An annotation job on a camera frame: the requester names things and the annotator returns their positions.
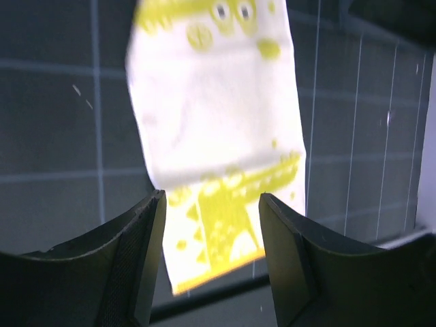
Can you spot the black grid mat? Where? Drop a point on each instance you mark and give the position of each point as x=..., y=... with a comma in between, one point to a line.
x=70, y=151

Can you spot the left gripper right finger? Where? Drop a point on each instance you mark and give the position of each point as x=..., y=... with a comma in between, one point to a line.
x=322, y=278

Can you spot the yellow green patterned towel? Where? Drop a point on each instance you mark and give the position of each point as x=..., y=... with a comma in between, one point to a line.
x=213, y=89

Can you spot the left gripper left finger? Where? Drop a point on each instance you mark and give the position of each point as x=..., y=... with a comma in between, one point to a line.
x=105, y=277

